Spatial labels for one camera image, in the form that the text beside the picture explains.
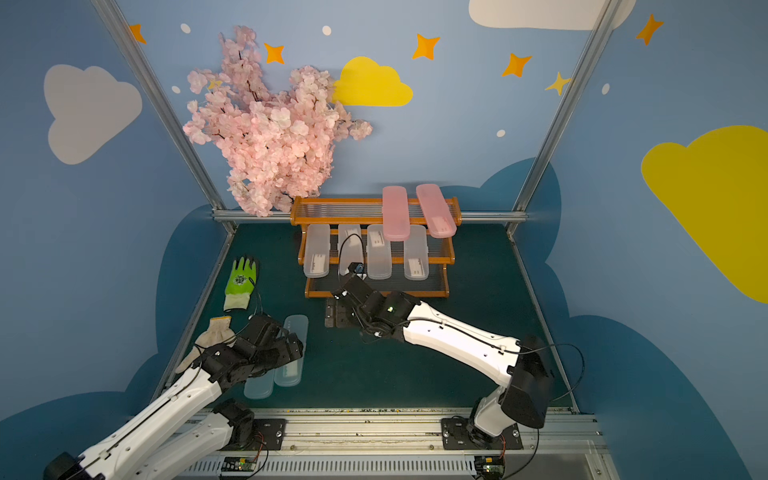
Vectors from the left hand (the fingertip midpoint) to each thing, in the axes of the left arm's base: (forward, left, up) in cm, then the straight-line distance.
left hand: (291, 346), depth 81 cm
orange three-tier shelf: (+29, -29, +10) cm, 43 cm away
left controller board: (-26, +9, -9) cm, 29 cm away
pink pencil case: (+30, -28, +22) cm, 47 cm away
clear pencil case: (+28, -4, +8) cm, 29 cm away
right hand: (+6, -15, +13) cm, 21 cm away
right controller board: (-25, -53, -10) cm, 60 cm away
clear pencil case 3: (+27, -35, +10) cm, 45 cm away
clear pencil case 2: (+31, -14, +8) cm, 35 cm away
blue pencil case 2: (-6, 0, -7) cm, 9 cm away
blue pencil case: (-9, +8, -7) cm, 14 cm away
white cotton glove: (+7, +26, -7) cm, 27 cm away
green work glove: (+27, +25, -7) cm, 38 cm away
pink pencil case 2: (+30, -41, +22) cm, 55 cm away
